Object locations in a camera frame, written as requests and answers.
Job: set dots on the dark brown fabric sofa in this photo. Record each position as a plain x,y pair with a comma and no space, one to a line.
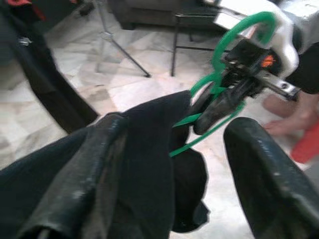
149,15

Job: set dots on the green plastic hanger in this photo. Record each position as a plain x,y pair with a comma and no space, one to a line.
189,120

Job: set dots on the silver rack stand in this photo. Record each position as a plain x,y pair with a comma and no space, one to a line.
107,36

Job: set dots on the person's bare foot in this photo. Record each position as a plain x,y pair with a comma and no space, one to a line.
286,109

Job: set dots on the black folding chair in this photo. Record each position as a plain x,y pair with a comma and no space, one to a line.
173,54

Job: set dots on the red plastic item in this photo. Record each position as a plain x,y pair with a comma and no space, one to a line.
306,144

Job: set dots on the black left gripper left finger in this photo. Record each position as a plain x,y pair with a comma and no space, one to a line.
69,179

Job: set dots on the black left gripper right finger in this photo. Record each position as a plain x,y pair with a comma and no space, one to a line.
269,184

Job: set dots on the black shirt with white print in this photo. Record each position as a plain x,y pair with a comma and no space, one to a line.
149,149
37,69

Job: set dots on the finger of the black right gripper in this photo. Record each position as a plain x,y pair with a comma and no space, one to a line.
204,102
214,117

